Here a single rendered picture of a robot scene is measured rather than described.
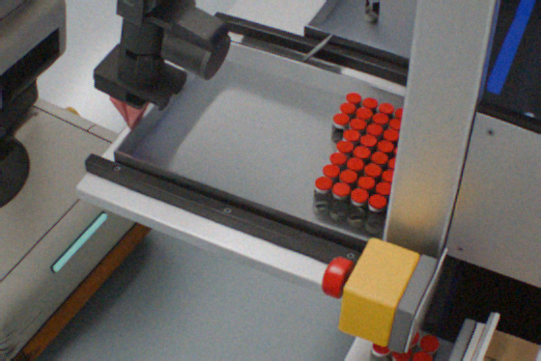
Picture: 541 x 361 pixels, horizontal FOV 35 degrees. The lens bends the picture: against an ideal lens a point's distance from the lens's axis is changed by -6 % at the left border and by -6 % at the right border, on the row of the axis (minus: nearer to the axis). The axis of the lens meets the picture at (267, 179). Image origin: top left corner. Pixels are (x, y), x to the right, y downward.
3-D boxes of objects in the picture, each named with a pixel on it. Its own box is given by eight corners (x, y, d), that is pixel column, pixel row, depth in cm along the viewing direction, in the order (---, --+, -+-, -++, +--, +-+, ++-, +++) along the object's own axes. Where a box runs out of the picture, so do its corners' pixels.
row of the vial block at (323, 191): (378, 125, 120) (381, 99, 117) (327, 218, 109) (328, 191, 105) (362, 121, 121) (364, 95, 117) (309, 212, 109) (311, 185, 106)
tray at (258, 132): (436, 124, 121) (440, 105, 118) (369, 263, 104) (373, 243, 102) (211, 55, 130) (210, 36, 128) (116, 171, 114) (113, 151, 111)
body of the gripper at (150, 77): (160, 115, 107) (167, 71, 102) (90, 81, 109) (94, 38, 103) (186, 83, 111) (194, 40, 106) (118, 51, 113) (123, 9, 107)
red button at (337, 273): (366, 284, 90) (371, 259, 87) (351, 313, 88) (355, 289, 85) (331, 271, 91) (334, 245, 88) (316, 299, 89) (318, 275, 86)
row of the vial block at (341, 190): (393, 131, 119) (397, 105, 116) (344, 224, 108) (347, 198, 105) (378, 125, 120) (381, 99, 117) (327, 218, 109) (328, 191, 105)
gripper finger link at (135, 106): (135, 151, 114) (141, 99, 107) (89, 127, 115) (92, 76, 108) (162, 118, 118) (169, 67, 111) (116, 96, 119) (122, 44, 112)
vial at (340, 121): (350, 142, 118) (352, 115, 115) (343, 152, 116) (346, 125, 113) (333, 136, 118) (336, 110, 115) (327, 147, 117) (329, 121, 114)
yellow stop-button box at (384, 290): (428, 302, 90) (440, 258, 85) (403, 355, 86) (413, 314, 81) (360, 278, 93) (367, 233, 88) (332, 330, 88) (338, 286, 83)
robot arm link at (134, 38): (142, -20, 102) (114, 4, 99) (191, 2, 101) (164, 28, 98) (137, 23, 108) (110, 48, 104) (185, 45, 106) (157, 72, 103)
